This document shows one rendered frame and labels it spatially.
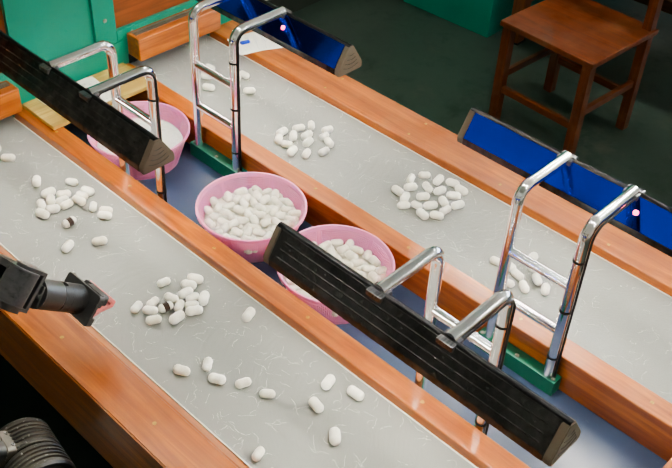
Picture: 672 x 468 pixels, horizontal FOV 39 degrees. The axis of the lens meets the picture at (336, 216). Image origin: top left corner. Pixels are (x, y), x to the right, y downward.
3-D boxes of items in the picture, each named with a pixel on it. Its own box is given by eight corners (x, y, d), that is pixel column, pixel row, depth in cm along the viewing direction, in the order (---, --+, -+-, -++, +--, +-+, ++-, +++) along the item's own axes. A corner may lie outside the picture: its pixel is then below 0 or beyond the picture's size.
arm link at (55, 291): (35, 313, 171) (47, 284, 170) (11, 298, 174) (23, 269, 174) (63, 316, 177) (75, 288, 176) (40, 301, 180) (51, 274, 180)
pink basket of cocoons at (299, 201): (277, 285, 221) (277, 254, 215) (176, 252, 228) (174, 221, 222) (323, 219, 240) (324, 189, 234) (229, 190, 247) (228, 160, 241)
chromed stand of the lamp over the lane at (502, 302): (427, 514, 175) (457, 347, 147) (348, 450, 186) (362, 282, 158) (489, 455, 186) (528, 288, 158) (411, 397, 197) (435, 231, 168)
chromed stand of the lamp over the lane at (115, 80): (111, 257, 226) (89, 95, 198) (63, 217, 236) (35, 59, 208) (175, 222, 237) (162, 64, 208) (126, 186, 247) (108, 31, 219)
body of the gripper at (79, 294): (76, 271, 186) (47, 267, 179) (108, 298, 180) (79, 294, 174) (61, 300, 186) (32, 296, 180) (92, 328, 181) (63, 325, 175)
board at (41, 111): (53, 130, 249) (53, 127, 248) (22, 107, 257) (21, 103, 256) (155, 86, 268) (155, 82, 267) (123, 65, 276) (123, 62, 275)
